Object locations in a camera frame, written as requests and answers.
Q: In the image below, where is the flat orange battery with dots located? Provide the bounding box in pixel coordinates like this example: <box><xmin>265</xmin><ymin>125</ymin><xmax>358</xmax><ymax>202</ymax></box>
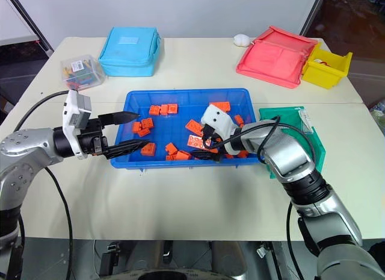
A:
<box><xmin>187</xmin><ymin>134</ymin><xmax>212</xmax><ymax>149</ymax></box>

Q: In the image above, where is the light blue fabric pouch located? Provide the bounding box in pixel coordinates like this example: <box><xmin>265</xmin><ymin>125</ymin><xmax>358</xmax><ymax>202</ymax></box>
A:
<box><xmin>98</xmin><ymin>26</ymin><xmax>162</xmax><ymax>78</ymax></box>

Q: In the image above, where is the silver robot body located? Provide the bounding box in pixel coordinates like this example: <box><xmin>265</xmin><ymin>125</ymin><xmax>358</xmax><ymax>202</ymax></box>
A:
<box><xmin>93</xmin><ymin>240</ymin><xmax>251</xmax><ymax>280</ymax></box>

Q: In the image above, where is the small white round object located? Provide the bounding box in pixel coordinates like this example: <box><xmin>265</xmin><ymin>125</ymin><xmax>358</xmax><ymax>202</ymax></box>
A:
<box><xmin>233</xmin><ymin>34</ymin><xmax>251</xmax><ymax>47</ymax></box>

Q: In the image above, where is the black cable under right arm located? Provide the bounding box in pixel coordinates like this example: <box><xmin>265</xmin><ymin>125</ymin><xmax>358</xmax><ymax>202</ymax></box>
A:
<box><xmin>285</xmin><ymin>201</ymin><xmax>305</xmax><ymax>280</ymax></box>

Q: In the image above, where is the pink fabric pouch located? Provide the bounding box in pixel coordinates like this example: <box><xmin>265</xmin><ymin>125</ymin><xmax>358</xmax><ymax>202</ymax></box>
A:
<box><xmin>235</xmin><ymin>25</ymin><xmax>320</xmax><ymax>90</ymax></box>

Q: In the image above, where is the black slanted pole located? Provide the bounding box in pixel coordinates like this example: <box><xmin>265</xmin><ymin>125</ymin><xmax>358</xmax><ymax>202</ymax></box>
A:
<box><xmin>8</xmin><ymin>0</ymin><xmax>54</xmax><ymax>57</ymax></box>

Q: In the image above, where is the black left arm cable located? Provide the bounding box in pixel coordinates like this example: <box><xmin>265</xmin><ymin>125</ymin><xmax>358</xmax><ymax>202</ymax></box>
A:
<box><xmin>13</xmin><ymin>90</ymin><xmax>75</xmax><ymax>280</ymax></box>

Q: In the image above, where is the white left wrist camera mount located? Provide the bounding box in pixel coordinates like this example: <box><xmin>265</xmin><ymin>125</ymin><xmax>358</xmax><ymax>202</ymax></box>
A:
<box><xmin>61</xmin><ymin>89</ymin><xmax>92</xmax><ymax>159</ymax></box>

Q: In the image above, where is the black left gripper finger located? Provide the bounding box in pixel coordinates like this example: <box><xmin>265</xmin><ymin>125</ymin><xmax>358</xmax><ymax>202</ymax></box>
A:
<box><xmin>105</xmin><ymin>139</ymin><xmax>150</xmax><ymax>160</ymax></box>
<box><xmin>97</xmin><ymin>111</ymin><xmax>141</xmax><ymax>126</ymax></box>

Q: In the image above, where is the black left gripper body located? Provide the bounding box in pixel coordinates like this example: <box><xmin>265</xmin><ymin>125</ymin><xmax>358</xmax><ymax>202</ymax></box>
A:
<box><xmin>76</xmin><ymin>117</ymin><xmax>109</xmax><ymax>158</ymax></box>

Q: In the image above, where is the white label in green bin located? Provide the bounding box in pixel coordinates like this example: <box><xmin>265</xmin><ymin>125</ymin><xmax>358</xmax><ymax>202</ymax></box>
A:
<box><xmin>298</xmin><ymin>109</ymin><xmax>314</xmax><ymax>134</ymax></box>

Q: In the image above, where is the yellow plastic bin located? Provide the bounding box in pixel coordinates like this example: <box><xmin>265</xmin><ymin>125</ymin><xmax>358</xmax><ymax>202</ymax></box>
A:
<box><xmin>301</xmin><ymin>42</ymin><xmax>354</xmax><ymax>90</ymax></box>

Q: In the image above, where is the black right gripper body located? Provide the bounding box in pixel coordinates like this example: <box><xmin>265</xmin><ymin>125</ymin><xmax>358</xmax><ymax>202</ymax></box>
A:
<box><xmin>202</xmin><ymin>125</ymin><xmax>226</xmax><ymax>152</ymax></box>

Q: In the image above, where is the green plastic bin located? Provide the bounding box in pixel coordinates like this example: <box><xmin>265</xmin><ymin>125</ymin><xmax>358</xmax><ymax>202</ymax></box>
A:
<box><xmin>258</xmin><ymin>105</ymin><xmax>327</xmax><ymax>180</ymax></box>

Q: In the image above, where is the grey panel frame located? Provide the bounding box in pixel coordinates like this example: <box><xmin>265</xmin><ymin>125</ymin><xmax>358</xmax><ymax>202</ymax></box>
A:
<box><xmin>298</xmin><ymin>0</ymin><xmax>327</xmax><ymax>37</ymax></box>

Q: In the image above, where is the clear box of colourful pieces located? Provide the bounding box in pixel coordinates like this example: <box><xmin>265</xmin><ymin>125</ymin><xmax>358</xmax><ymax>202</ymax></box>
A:
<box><xmin>60</xmin><ymin>54</ymin><xmax>107</xmax><ymax>92</ymax></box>

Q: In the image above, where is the blue plastic bin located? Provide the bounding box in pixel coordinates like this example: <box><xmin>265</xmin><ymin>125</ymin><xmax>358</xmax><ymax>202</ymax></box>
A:
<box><xmin>109</xmin><ymin>87</ymin><xmax>263</xmax><ymax>170</ymax></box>

